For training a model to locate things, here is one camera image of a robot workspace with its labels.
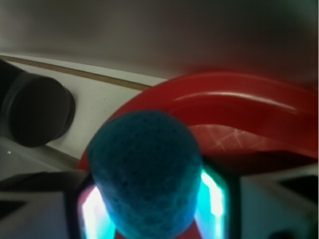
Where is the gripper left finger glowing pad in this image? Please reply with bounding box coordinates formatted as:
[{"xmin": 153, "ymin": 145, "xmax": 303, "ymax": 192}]
[{"xmin": 0, "ymin": 171, "xmax": 116, "ymax": 239}]

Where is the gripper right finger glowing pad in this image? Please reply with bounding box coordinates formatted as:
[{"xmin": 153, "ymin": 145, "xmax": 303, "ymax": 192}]
[{"xmin": 195, "ymin": 163, "xmax": 319, "ymax": 239}]

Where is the blue textured ball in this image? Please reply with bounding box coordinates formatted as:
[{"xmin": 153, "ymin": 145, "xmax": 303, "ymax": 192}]
[{"xmin": 87, "ymin": 111, "xmax": 203, "ymax": 239}]

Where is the red plastic tray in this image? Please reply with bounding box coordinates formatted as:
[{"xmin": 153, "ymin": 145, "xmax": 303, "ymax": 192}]
[{"xmin": 79, "ymin": 72, "xmax": 319, "ymax": 239}]

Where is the grey toy faucet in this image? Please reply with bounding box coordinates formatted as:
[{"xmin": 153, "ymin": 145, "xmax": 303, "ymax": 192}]
[{"xmin": 0, "ymin": 60, "xmax": 76, "ymax": 147}]

